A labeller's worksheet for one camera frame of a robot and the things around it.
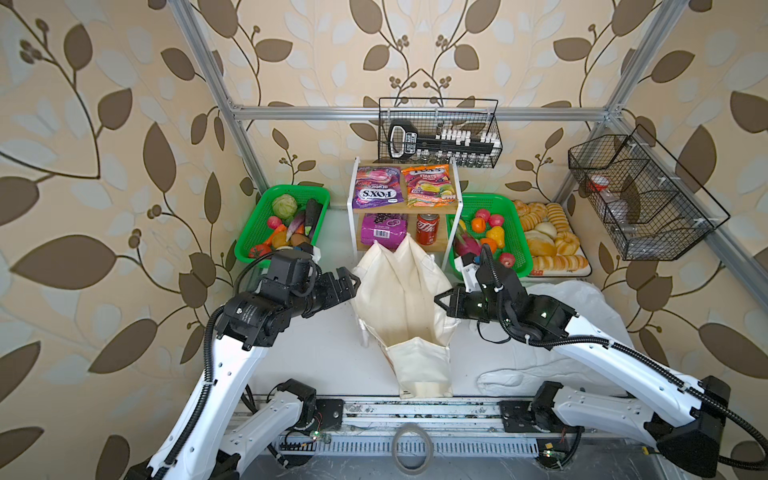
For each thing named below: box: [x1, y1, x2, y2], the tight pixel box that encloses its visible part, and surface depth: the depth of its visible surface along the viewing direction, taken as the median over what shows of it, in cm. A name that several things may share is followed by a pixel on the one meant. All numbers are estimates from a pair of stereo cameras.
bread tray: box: [514, 200, 592, 277], surface depth 107 cm
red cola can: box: [416, 213, 440, 245], surface depth 84 cm
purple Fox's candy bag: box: [352, 166, 404, 209], surface depth 79 cm
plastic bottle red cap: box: [588, 174, 628, 229], surface depth 82 cm
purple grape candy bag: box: [360, 213, 409, 253], surface depth 87 cm
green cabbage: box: [272, 194, 298, 219], surface depth 114 cm
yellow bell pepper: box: [486, 226, 505, 248], surface depth 107 cm
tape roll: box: [392, 423, 434, 476], surface depth 70 cm
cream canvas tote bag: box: [353, 234, 458, 399], surface depth 79 cm
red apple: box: [500, 252, 515, 269], surface depth 101 cm
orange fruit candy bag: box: [401, 164, 456, 207], surface depth 78 cm
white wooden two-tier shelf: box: [347, 157, 463, 271], surface depth 80 cm
